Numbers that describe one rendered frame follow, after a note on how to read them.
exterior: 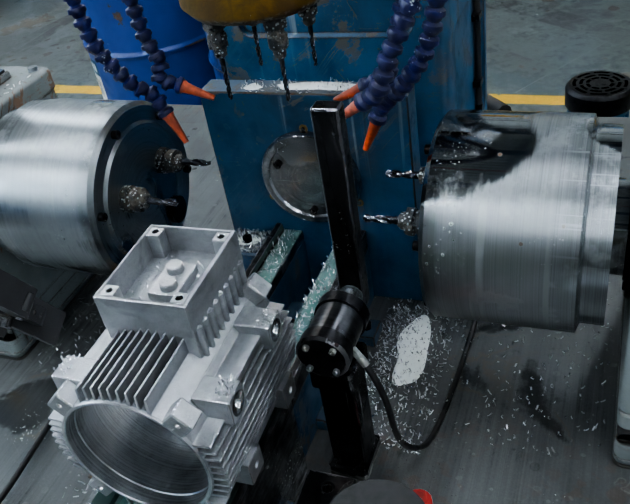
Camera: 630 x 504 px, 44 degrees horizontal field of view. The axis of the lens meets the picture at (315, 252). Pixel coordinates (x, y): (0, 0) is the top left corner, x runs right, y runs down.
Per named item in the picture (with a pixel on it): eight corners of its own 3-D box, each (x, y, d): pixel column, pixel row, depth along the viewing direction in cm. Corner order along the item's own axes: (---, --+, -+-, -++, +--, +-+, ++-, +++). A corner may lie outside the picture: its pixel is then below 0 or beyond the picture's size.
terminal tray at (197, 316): (165, 275, 87) (148, 223, 83) (252, 284, 83) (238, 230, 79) (112, 350, 78) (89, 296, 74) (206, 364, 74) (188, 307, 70)
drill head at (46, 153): (42, 199, 137) (-14, 67, 122) (226, 215, 124) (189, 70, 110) (-53, 289, 119) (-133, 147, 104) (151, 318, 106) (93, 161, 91)
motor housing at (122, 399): (168, 367, 97) (124, 246, 86) (310, 387, 91) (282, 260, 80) (84, 501, 83) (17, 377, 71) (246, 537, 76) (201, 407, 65)
